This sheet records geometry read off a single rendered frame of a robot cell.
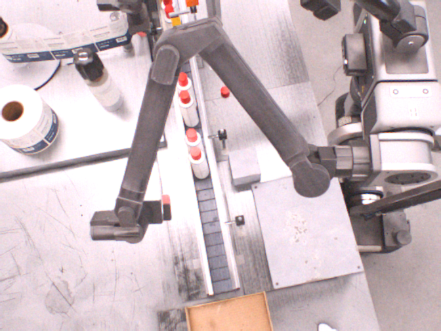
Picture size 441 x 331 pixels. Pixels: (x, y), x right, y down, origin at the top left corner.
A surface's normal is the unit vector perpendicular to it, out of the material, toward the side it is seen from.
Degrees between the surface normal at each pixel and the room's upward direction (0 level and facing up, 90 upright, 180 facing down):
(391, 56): 0
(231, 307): 0
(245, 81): 48
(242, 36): 0
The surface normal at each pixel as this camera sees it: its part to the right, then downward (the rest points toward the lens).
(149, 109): -0.08, 0.52
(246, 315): -0.04, -0.32
